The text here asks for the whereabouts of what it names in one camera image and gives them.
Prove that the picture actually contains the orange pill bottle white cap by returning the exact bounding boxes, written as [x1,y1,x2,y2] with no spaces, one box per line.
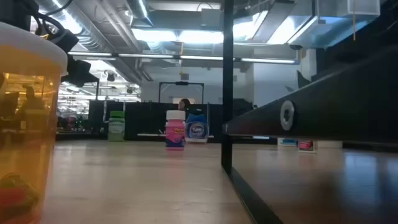
[0,21,68,224]

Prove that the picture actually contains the pink Pepto bottle white cap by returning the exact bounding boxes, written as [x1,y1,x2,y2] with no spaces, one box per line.
[164,110,187,148]

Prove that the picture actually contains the blue-capped Tums bottle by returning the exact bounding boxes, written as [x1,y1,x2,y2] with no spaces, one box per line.
[185,112,210,144]

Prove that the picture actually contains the white-capped red label bottle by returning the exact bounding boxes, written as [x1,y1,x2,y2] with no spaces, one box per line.
[297,139,318,153]

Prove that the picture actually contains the green bottle green cap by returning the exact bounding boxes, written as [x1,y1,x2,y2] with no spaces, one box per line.
[107,110,126,142]

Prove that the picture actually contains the long fluorescent light fixture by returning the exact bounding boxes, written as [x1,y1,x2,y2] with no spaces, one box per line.
[67,51,301,65]

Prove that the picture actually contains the white background table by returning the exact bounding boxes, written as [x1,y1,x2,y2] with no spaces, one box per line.
[136,133,215,139]

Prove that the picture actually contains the person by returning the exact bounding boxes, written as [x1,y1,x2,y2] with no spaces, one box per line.
[177,98,206,116]

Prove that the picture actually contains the white bottle blue label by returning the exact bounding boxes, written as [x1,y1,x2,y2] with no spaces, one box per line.
[277,138,299,147]

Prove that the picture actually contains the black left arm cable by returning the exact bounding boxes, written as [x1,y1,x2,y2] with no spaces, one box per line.
[30,0,75,35]

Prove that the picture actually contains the black partition wall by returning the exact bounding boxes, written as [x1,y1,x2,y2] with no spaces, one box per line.
[88,98,254,141]

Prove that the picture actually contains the black background gantry frame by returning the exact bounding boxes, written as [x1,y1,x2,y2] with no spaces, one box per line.
[158,81,205,105]

